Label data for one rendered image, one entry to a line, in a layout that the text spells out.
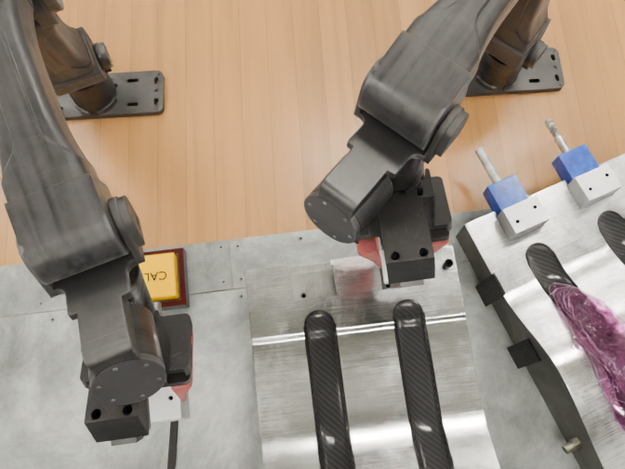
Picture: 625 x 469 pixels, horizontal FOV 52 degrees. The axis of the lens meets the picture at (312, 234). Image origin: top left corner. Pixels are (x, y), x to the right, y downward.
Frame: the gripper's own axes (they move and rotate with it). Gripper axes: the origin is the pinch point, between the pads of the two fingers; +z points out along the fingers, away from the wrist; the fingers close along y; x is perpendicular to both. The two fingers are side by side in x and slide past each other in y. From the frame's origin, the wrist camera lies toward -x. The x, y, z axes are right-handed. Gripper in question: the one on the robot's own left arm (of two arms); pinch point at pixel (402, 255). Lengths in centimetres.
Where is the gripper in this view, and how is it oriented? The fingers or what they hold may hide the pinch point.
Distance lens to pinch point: 73.9
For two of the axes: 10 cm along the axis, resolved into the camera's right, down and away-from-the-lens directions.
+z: 1.6, 6.0, 7.9
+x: -0.5, -7.9, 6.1
